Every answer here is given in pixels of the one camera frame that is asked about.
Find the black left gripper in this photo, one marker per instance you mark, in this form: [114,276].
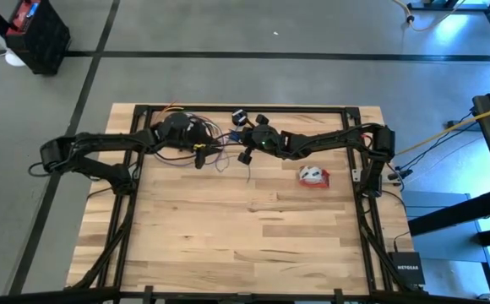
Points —
[200,158]

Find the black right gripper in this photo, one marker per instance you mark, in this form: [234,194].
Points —
[262,119]

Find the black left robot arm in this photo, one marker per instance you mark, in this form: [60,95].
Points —
[101,145]

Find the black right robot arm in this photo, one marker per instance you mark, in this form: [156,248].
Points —
[338,141]

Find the small round black reel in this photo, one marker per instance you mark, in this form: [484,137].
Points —
[238,114]

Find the red tape dispenser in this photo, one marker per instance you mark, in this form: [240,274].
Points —
[314,177]

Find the black crate with red top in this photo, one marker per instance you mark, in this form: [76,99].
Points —
[42,46]

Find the white standing tower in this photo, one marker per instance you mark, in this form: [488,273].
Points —
[14,59]

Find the black rig crossbar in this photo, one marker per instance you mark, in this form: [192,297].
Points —
[59,296]

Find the black stand base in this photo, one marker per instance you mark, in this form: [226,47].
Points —
[439,6]

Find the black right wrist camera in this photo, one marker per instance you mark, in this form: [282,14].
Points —
[266,139]

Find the black metal table frame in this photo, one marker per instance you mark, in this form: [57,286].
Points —
[312,109]

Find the black Netgear switch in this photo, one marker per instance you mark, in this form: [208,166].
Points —
[406,270]

